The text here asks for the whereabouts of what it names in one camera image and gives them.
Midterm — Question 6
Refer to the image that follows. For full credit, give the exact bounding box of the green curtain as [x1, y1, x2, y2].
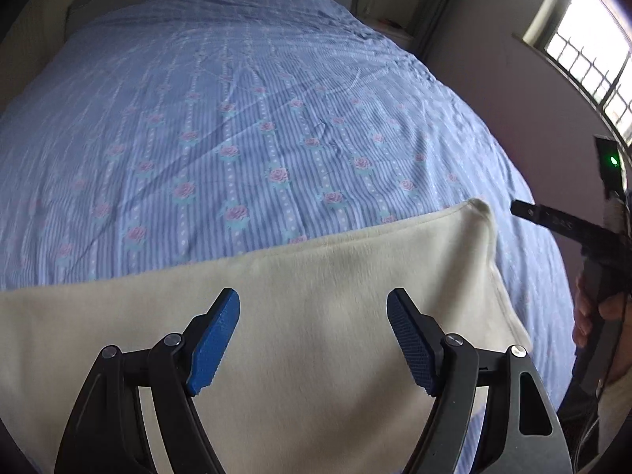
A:
[410, 0, 475, 55]

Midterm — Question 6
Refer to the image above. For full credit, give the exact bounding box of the person's right hand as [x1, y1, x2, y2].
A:
[573, 271, 632, 349]

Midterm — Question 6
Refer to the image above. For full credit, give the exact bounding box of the white nightstand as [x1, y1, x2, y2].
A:
[368, 15, 416, 47]

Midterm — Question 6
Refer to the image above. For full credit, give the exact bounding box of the person's right forearm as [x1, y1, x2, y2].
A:
[597, 355, 632, 460]

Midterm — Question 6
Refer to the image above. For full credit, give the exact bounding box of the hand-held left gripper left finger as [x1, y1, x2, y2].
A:
[53, 288, 241, 474]

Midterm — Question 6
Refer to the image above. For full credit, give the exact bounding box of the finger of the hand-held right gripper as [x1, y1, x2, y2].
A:
[511, 200, 618, 250]

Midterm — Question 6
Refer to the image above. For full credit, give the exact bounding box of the blue floral bed sheet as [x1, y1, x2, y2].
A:
[0, 0, 581, 474]

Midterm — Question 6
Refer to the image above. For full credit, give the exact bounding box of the barred window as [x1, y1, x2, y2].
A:
[513, 0, 632, 146]

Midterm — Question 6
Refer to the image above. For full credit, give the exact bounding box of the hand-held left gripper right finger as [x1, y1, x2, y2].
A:
[387, 287, 574, 474]

